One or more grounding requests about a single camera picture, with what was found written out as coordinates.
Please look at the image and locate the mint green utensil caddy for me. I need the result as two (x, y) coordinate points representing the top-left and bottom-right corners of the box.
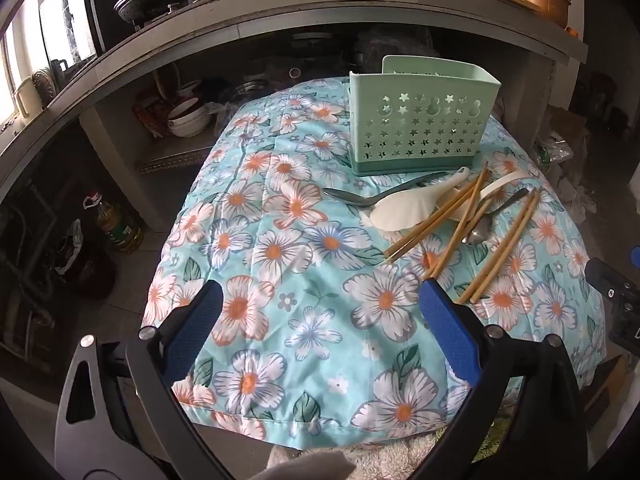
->
(348, 55), (501, 176)

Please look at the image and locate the white shell rice paddle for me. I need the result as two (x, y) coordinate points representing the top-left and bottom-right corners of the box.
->
(370, 167), (471, 232)

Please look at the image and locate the cream rice spoon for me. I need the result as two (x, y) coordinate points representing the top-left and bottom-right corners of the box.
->
(436, 170), (528, 221)

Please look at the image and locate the large steel spoon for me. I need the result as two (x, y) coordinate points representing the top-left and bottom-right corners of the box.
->
(322, 170), (449, 209)

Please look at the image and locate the stack of white bowls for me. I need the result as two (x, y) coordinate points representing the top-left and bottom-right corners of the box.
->
(167, 98), (210, 138)

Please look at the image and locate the cooking oil bottle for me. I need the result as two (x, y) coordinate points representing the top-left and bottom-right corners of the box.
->
(82, 191), (143, 254)

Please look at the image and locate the floral blue quilt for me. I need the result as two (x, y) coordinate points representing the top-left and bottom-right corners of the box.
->
(141, 77), (608, 452)

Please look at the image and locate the grey concrete counter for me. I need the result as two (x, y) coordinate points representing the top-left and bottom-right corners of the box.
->
(1, 0), (588, 194)

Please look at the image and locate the small steel spoon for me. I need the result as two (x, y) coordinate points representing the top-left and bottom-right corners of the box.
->
(462, 188), (529, 247)

